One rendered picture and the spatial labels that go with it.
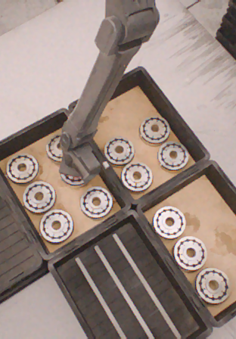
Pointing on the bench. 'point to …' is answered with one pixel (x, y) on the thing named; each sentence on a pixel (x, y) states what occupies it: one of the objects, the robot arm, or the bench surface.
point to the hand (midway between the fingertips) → (75, 168)
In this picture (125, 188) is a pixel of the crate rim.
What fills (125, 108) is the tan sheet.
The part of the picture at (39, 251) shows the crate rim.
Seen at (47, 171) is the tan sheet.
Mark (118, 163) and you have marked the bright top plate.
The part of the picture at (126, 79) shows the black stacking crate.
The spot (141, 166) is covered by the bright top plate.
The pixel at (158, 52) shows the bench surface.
